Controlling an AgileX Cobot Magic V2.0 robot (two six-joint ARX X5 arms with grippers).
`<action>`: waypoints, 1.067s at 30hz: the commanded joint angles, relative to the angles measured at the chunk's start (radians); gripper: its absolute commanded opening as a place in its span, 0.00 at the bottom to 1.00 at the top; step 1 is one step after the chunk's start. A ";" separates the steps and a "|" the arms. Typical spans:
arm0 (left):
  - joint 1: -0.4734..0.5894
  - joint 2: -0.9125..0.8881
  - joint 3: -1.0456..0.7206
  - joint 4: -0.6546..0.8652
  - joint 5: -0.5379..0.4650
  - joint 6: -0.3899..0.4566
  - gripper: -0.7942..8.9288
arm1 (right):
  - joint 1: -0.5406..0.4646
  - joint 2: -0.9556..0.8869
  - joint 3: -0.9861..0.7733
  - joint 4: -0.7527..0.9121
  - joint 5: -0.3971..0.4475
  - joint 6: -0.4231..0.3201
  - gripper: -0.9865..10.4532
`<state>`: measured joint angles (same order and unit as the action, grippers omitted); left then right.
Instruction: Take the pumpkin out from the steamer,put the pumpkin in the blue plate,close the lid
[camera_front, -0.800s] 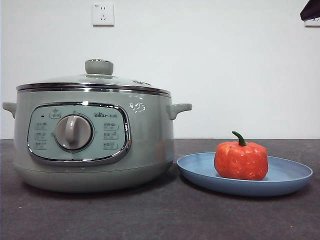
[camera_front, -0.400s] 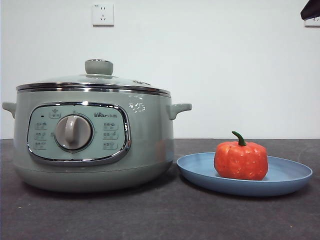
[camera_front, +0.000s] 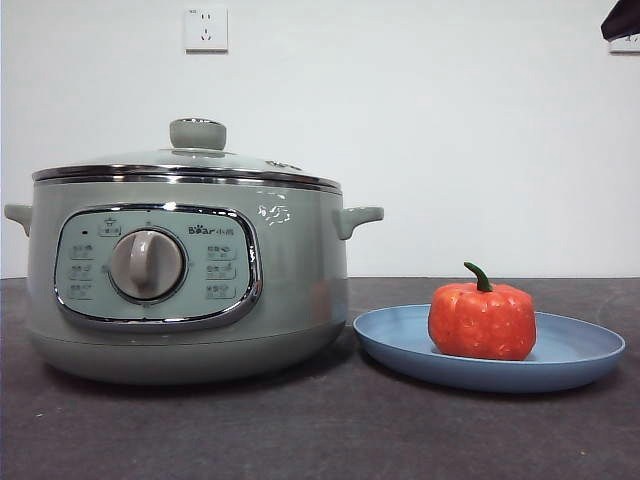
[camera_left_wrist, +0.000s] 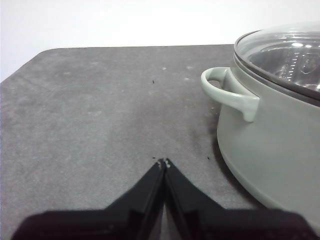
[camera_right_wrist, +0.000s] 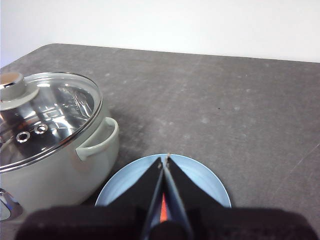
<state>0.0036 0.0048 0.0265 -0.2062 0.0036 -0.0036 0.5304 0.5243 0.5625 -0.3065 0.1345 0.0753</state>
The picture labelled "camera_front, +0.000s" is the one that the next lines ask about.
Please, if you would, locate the orange toy pumpkin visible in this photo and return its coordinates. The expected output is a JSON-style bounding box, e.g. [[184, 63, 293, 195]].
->
[[427, 261, 538, 361]]

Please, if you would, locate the glass lid with green knob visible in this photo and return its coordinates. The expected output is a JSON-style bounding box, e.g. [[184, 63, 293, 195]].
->
[[32, 117, 335, 184]]

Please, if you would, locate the blue round plate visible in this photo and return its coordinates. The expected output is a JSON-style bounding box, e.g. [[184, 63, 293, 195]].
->
[[352, 303, 627, 394]]

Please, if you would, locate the pale green electric steamer pot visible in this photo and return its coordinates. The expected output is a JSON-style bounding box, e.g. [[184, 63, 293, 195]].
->
[[3, 164, 385, 386]]

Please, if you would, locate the white wall socket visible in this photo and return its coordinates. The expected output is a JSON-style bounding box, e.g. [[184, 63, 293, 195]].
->
[[608, 29, 640, 55], [183, 6, 229, 54]]

